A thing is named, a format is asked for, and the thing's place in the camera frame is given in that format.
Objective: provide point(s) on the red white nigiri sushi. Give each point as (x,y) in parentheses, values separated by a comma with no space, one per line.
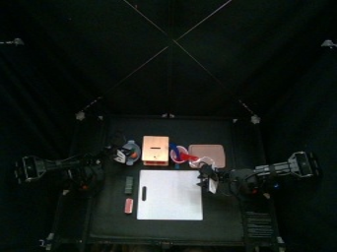
(129,205)

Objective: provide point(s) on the pink square mat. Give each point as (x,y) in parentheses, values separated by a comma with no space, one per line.
(213,151)

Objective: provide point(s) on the white cutting board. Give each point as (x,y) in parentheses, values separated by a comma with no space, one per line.
(171,197)

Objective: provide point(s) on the light blue bowl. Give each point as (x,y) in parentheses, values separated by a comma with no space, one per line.
(134,147)

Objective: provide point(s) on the blue utensil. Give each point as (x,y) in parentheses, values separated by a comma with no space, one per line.
(175,148)

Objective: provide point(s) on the red toy piece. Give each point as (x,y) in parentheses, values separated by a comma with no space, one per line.
(189,157)

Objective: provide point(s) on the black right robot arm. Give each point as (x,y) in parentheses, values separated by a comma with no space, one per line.
(272,169)

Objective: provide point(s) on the white printed label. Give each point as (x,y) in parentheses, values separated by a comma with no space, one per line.
(259,226)

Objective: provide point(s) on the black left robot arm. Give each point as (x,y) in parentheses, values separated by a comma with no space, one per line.
(49,165)

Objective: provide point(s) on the wooden slotted box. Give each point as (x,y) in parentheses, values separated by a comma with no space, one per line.
(156,150)

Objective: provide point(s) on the red plastic cup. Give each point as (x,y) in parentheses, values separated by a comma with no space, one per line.
(177,158)

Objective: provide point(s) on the silver frame clamp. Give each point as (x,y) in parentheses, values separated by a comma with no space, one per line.
(328,43)
(80,115)
(17,41)
(256,119)

